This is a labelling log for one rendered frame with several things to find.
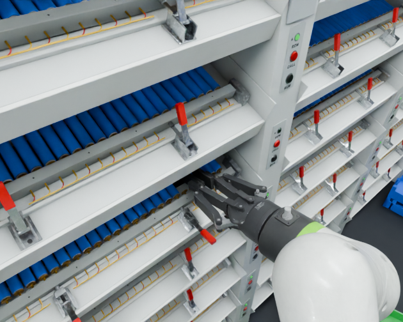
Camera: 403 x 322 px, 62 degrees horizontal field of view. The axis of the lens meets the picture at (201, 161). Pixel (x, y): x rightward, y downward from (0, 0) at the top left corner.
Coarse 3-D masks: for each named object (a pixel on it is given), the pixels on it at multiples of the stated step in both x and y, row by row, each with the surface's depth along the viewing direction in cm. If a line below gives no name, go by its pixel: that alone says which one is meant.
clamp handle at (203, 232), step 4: (192, 220) 68; (192, 224) 68; (196, 224) 67; (196, 228) 67; (200, 228) 67; (200, 232) 66; (204, 232) 66; (208, 232) 66; (204, 236) 65; (208, 236) 65; (212, 236) 65; (208, 240) 65; (212, 240) 64; (212, 244) 64
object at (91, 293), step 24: (240, 168) 77; (216, 192) 75; (144, 240) 66; (168, 240) 67; (120, 264) 63; (144, 264) 64; (24, 288) 57; (72, 288) 59; (96, 288) 59; (120, 288) 64; (48, 312) 56
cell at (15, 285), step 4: (16, 276) 56; (8, 280) 55; (12, 280) 55; (16, 280) 56; (8, 284) 55; (12, 284) 55; (16, 284) 55; (20, 284) 56; (12, 288) 55; (16, 288) 55; (20, 288) 55; (12, 292) 55
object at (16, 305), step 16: (192, 192) 71; (176, 208) 68; (144, 224) 65; (112, 240) 62; (128, 240) 63; (96, 256) 60; (64, 272) 57; (80, 272) 59; (32, 288) 55; (48, 288) 56; (16, 304) 53; (48, 304) 56; (0, 320) 52; (16, 320) 53
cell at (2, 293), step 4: (0, 284) 55; (4, 284) 55; (0, 288) 54; (4, 288) 55; (0, 292) 54; (4, 292) 54; (8, 292) 55; (0, 296) 54; (4, 296) 54; (8, 296) 55; (0, 300) 54
